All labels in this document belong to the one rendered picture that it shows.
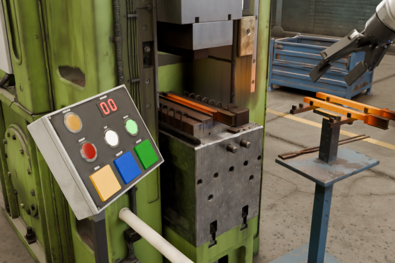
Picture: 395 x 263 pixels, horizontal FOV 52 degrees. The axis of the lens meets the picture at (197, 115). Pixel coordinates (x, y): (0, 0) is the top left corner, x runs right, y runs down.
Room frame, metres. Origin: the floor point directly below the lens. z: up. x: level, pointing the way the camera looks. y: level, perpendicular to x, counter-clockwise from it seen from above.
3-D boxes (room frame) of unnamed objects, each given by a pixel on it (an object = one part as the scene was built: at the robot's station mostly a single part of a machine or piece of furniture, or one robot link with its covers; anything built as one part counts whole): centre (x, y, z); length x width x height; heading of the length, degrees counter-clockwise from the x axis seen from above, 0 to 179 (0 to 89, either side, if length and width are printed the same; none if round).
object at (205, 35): (1.68, 0.07, 1.32); 0.42 x 0.20 x 0.10; 40
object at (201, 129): (1.68, 0.07, 0.96); 0.42 x 0.20 x 0.09; 40
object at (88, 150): (0.98, 0.29, 1.09); 0.05 x 0.03 x 0.04; 130
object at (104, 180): (0.96, 0.25, 1.01); 0.07 x 0.05 x 0.07; 155
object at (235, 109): (1.68, -0.16, 0.95); 0.12 x 0.08 x 0.06; 40
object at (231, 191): (1.73, 0.04, 0.69); 0.56 x 0.38 x 0.45; 40
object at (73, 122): (0.99, 0.33, 1.16); 0.05 x 0.03 x 0.04; 130
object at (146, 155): (1.14, 0.16, 1.01); 0.07 x 0.05 x 0.07; 155
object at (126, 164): (1.05, 0.20, 1.01); 0.07 x 0.05 x 0.07; 155
